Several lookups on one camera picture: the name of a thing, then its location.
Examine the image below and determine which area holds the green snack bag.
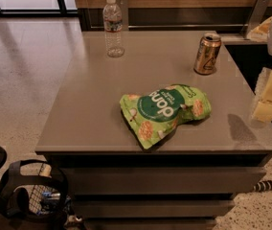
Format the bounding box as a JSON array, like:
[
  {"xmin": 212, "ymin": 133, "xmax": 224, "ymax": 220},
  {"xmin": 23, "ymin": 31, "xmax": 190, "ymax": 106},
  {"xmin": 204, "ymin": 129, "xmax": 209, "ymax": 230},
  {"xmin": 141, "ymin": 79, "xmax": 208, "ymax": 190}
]
[{"xmin": 120, "ymin": 84, "xmax": 212, "ymax": 150}]

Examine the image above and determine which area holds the metal bracket right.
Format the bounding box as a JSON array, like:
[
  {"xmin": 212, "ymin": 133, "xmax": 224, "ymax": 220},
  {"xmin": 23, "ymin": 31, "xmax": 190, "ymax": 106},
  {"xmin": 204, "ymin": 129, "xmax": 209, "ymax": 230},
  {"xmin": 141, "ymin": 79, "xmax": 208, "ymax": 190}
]
[{"xmin": 241, "ymin": 0, "xmax": 270, "ymax": 38}]

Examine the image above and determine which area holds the clear plastic water bottle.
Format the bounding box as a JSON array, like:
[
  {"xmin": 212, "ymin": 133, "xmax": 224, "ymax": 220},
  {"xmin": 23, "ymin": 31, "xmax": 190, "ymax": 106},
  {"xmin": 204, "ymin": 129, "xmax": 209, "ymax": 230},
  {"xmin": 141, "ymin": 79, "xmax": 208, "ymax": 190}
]
[{"xmin": 102, "ymin": 0, "xmax": 125, "ymax": 58}]

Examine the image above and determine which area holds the grey drawer cabinet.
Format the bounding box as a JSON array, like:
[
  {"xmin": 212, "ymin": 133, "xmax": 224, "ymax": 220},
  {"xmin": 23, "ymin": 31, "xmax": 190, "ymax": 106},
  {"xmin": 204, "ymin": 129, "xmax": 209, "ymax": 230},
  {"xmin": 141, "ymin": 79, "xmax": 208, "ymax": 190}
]
[{"xmin": 35, "ymin": 31, "xmax": 272, "ymax": 230}]

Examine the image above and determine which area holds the striped pole on floor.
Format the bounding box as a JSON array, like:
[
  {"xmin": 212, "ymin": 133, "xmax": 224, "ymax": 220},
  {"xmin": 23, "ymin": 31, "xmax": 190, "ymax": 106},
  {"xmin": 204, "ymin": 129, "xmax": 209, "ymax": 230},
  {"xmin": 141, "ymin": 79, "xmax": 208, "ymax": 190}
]
[{"xmin": 253, "ymin": 180, "xmax": 272, "ymax": 192}]

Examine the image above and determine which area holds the black mesh basket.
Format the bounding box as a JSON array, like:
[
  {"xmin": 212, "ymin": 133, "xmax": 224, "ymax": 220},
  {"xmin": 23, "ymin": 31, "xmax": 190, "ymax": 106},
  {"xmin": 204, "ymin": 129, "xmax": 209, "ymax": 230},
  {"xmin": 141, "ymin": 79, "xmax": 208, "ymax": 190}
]
[{"xmin": 0, "ymin": 159, "xmax": 69, "ymax": 230}]

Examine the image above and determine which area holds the metal bracket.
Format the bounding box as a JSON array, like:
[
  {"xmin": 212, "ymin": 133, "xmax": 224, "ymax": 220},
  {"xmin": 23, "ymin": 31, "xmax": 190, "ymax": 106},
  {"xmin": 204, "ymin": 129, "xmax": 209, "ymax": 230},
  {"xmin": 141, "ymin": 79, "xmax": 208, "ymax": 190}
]
[
  {"xmin": 117, "ymin": 0, "xmax": 129, "ymax": 31},
  {"xmin": 241, "ymin": 0, "xmax": 270, "ymax": 38}
]

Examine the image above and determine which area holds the gold soda can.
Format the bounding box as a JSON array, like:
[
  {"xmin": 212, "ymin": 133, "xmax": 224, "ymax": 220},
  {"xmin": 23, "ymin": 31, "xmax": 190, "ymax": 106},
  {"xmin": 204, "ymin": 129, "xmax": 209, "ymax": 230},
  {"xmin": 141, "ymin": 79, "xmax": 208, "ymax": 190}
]
[{"xmin": 193, "ymin": 33, "xmax": 221, "ymax": 75}]

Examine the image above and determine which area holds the metal bracket left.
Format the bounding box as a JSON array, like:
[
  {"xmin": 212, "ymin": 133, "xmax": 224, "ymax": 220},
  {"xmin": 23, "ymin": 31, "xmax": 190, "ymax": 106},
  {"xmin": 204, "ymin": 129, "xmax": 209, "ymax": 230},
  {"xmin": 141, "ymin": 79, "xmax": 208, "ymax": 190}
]
[{"xmin": 117, "ymin": 0, "xmax": 129, "ymax": 31}]

